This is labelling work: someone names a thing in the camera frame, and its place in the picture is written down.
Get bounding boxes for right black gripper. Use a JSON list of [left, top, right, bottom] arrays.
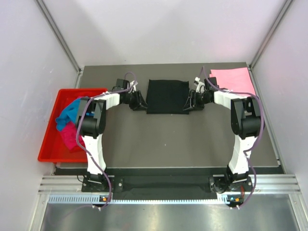
[[183, 90, 211, 112]]

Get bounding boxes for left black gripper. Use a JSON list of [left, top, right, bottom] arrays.
[[124, 90, 149, 111]]

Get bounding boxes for black t shirt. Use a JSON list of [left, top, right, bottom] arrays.
[[146, 80, 190, 115]]

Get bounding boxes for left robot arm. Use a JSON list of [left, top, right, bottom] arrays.
[[75, 79, 148, 191]]

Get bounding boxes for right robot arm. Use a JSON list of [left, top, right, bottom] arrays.
[[183, 77, 264, 191]]

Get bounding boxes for pink folded t shirt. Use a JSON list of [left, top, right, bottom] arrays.
[[210, 67, 256, 95]]

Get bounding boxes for blue t shirt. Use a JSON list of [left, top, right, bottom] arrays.
[[55, 98, 81, 131]]

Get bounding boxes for magenta t shirt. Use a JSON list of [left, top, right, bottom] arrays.
[[59, 122, 82, 153]]

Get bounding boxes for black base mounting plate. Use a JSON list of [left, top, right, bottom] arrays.
[[81, 175, 253, 193]]

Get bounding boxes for red plastic bin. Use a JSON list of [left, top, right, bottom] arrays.
[[38, 88, 107, 163]]

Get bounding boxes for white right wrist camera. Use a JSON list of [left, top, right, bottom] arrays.
[[194, 77, 205, 93]]

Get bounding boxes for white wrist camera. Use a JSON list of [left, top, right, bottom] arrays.
[[128, 80, 138, 93], [194, 77, 205, 93]]

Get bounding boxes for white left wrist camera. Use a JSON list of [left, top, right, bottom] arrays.
[[128, 80, 138, 93]]

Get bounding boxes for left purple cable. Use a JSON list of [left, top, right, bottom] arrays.
[[76, 71, 138, 212]]

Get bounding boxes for purple cable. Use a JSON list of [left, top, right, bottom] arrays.
[[200, 65, 266, 207], [76, 71, 138, 212]]

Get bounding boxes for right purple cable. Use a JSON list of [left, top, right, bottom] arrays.
[[200, 65, 266, 207]]

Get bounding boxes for grey slotted cable duct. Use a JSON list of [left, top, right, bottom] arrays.
[[48, 194, 240, 205]]

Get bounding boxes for aluminium front rail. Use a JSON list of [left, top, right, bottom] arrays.
[[38, 174, 301, 194]]

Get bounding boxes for right aluminium frame post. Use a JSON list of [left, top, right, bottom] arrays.
[[248, 0, 294, 70]]

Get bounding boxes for aluminium frame post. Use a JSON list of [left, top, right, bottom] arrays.
[[34, 0, 81, 73], [248, 0, 294, 70]]

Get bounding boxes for left aluminium frame post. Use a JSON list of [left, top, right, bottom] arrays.
[[34, 0, 81, 73]]

